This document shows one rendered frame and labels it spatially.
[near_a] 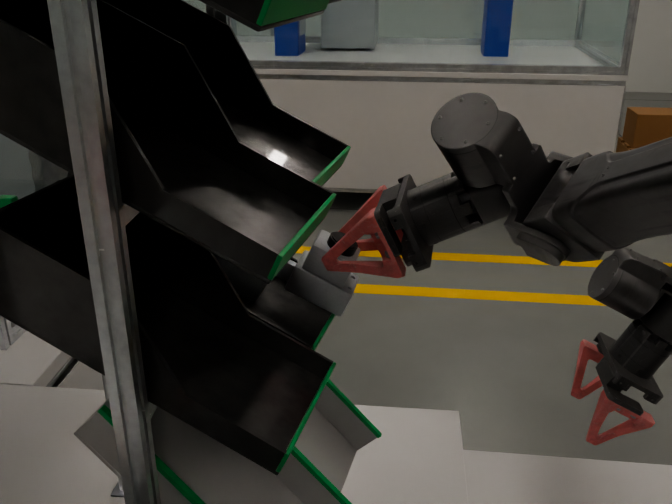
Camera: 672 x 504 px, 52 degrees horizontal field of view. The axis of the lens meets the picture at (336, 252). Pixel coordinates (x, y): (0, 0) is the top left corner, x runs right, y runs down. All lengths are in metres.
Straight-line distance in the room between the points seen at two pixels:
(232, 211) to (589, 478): 0.74
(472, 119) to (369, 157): 3.78
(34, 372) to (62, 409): 0.14
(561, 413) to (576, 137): 2.11
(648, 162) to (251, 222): 0.27
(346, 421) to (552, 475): 0.36
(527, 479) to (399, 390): 1.69
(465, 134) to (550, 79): 3.74
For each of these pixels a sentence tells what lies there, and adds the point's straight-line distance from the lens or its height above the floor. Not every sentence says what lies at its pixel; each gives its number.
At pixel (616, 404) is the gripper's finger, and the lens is 0.89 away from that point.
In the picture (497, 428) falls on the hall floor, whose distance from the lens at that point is 2.60.
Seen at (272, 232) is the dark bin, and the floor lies 1.36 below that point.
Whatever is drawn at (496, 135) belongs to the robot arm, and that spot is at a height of 1.42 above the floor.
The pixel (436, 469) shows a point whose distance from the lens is 1.07.
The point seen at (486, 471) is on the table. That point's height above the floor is 0.86.
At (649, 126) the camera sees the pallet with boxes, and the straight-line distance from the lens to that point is 5.93.
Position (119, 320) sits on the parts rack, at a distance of 0.49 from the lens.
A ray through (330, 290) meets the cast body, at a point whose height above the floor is 1.24.
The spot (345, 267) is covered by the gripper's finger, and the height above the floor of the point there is 1.27.
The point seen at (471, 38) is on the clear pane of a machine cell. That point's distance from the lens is 4.25.
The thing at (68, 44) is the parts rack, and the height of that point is 1.50.
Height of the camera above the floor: 1.55
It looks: 23 degrees down
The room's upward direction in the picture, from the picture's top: straight up
